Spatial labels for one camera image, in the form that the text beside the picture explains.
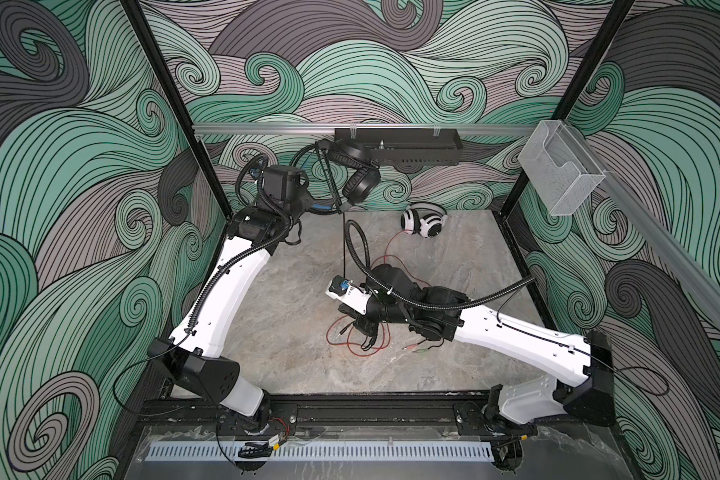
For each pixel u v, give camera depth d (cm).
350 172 62
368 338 59
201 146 100
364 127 95
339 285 56
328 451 70
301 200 64
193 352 39
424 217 107
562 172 82
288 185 52
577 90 84
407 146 94
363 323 58
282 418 73
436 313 47
